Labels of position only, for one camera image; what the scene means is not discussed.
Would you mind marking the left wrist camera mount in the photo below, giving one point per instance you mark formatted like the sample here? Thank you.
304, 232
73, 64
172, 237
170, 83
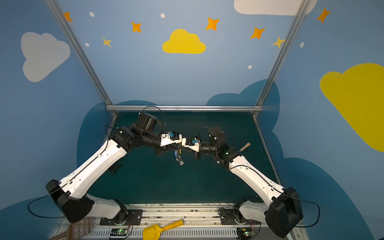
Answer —
169, 138

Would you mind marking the red black tool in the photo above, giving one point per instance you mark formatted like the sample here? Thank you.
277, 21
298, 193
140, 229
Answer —
113, 169

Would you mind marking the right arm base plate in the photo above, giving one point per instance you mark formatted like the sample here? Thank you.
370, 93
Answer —
234, 216

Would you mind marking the left controller board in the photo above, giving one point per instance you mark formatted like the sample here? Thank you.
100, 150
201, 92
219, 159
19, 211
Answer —
118, 234

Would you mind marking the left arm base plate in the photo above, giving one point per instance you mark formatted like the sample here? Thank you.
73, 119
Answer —
125, 218

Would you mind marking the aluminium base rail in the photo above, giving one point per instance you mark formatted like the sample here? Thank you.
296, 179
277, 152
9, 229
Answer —
201, 221

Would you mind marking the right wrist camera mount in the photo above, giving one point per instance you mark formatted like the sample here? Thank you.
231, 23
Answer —
191, 143

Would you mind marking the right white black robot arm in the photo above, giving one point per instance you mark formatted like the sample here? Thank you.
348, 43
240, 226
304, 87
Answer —
283, 205

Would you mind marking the metal key organizer ring yellow tab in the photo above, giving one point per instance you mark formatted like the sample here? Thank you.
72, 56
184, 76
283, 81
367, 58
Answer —
180, 155

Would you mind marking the yellow toy shovel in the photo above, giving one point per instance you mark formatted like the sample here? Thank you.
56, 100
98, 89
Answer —
154, 232

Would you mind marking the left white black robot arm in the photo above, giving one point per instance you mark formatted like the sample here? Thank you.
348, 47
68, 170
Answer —
70, 194

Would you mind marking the brown slotted spatula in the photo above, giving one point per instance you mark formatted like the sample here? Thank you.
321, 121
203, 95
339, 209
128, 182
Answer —
76, 231

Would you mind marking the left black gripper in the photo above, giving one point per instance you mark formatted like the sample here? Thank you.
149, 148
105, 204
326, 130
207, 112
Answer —
163, 148

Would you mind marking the controller board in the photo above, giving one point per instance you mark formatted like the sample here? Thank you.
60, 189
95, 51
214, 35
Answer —
244, 234
118, 234

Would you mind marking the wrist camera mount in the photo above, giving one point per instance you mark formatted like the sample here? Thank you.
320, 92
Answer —
191, 143
169, 138

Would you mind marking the right controller board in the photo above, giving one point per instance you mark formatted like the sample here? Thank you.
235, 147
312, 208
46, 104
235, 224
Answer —
244, 234

